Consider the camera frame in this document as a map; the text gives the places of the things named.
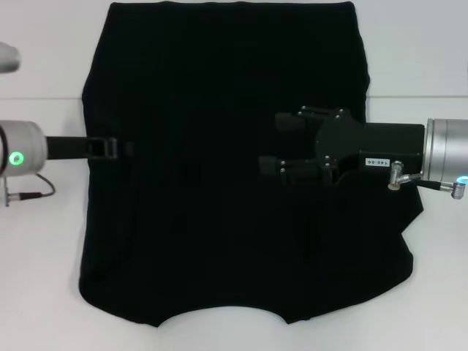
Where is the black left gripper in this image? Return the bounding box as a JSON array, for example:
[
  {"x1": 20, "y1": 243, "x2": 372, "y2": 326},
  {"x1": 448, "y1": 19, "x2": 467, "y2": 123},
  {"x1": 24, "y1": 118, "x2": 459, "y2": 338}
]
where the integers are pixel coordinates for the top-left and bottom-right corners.
[{"x1": 45, "y1": 135, "x2": 135, "y2": 161}]

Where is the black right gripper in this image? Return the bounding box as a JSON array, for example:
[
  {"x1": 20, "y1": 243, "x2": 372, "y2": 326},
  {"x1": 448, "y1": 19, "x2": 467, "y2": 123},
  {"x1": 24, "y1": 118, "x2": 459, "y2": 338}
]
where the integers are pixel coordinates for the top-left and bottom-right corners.
[{"x1": 257, "y1": 105, "x2": 427, "y2": 188}]

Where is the black shirt with white print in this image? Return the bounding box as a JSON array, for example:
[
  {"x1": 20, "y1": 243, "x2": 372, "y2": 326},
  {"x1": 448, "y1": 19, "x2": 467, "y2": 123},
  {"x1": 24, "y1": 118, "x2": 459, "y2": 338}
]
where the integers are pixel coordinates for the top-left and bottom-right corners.
[{"x1": 78, "y1": 1, "x2": 424, "y2": 328}]

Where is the right gripper cable with connectors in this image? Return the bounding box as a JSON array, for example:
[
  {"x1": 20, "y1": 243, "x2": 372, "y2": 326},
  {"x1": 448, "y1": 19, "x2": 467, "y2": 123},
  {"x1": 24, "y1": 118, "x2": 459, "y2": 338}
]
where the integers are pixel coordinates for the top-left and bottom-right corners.
[{"x1": 387, "y1": 160, "x2": 468, "y2": 200}]

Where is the gripper cable with connectors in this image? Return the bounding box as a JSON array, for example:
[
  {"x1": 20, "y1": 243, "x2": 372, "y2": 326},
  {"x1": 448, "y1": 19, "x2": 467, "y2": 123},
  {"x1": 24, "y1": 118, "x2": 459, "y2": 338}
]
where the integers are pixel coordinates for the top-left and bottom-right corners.
[
  {"x1": 387, "y1": 160, "x2": 468, "y2": 200},
  {"x1": 3, "y1": 172, "x2": 56, "y2": 208}
]

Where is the left gripper cable with connectors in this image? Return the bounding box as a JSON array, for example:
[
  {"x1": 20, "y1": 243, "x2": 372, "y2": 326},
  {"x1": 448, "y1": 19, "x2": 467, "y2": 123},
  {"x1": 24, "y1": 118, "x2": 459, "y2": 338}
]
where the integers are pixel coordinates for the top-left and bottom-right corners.
[{"x1": 3, "y1": 172, "x2": 56, "y2": 208}]

